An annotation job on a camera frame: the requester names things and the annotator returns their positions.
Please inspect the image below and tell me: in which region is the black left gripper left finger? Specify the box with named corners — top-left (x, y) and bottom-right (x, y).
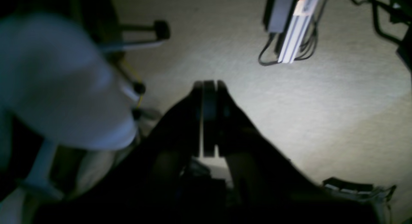
top-left (35, 81), bottom-right (203, 224)

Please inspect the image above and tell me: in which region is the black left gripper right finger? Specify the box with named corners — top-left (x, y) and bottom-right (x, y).
top-left (217, 80), bottom-right (377, 224)

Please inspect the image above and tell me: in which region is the aluminium extrusion with cables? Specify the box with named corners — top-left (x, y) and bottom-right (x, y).
top-left (258, 0), bottom-right (328, 67)

